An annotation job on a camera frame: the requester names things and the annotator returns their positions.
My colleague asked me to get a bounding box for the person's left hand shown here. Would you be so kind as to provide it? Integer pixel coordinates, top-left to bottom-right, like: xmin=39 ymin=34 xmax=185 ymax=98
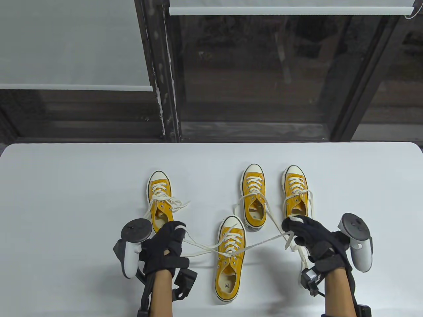
xmin=139 ymin=221 xmax=190 ymax=274

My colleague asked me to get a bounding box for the person's right hand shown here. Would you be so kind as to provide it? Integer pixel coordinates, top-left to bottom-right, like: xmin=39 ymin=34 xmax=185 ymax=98
xmin=282 ymin=216 xmax=352 ymax=273

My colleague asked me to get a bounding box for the person's right forearm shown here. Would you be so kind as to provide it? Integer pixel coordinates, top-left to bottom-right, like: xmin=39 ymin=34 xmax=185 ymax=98
xmin=324 ymin=267 xmax=353 ymax=317

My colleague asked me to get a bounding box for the person's left forearm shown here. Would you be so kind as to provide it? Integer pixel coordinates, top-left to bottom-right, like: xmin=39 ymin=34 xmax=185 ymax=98
xmin=150 ymin=269 xmax=174 ymax=317

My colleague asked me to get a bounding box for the white and grey controller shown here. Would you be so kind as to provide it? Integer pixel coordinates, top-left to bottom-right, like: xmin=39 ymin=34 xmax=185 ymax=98
xmin=337 ymin=213 xmax=374 ymax=273
xmin=113 ymin=219 xmax=153 ymax=280

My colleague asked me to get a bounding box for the white roller blind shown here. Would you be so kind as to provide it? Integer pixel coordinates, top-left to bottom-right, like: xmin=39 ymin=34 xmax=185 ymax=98
xmin=169 ymin=0 xmax=415 ymax=16
xmin=0 ymin=0 xmax=153 ymax=92

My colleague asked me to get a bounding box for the black window post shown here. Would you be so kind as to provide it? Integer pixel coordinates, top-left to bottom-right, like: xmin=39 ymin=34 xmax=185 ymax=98
xmin=134 ymin=0 xmax=182 ymax=143
xmin=330 ymin=15 xmax=402 ymax=142

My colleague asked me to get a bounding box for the white blind cord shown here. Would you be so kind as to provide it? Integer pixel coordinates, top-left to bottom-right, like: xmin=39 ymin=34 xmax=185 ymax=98
xmin=404 ymin=0 xmax=423 ymax=19

